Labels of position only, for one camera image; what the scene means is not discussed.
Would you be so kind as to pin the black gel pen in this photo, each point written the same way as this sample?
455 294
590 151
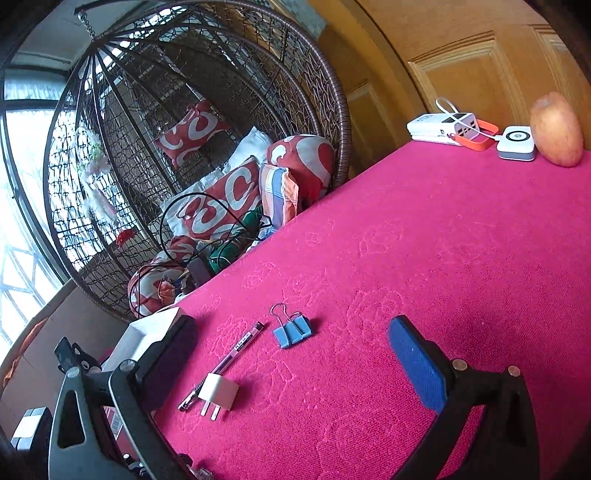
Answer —
235 350

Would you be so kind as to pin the small white square device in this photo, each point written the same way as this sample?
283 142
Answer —
516 141

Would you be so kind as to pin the feather dreamcatcher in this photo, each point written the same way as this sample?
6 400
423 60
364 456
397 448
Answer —
99 194

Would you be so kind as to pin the black and grey block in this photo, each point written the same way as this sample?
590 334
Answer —
30 429

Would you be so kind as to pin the window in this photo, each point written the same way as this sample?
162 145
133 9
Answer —
23 184

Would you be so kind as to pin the large red seat cushion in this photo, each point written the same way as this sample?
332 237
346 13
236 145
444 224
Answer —
304 159

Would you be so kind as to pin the wooden door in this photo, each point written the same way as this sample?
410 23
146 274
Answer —
461 55

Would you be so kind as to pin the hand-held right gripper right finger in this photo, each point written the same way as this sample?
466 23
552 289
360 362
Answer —
415 360

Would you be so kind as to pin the white charger plug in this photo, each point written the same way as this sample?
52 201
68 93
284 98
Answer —
219 390

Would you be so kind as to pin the red patterned square cushion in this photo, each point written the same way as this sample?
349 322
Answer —
231 194

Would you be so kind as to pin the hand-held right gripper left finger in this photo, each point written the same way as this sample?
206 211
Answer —
171 360

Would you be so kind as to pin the white pillow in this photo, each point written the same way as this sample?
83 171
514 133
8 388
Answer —
249 143

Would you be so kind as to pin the blue binder clip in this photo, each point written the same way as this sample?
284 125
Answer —
293 332

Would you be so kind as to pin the white power bank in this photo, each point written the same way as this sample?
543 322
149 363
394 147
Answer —
434 127

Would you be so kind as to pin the wicker hanging chair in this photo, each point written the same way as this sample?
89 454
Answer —
300 69

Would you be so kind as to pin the plaid pillow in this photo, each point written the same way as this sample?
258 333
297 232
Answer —
277 196

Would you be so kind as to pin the white cardboard box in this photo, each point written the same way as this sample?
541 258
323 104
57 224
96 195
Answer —
138 334

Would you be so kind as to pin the black power adapter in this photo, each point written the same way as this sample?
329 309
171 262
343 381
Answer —
199 272

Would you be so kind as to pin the green cloth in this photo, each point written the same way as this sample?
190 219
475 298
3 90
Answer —
251 221

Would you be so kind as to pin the black polka dot holder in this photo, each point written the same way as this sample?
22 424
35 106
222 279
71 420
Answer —
76 355

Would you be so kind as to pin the small red patterned pillow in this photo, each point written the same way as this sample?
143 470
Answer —
191 131

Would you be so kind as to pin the white medicine carton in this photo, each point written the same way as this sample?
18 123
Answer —
113 422

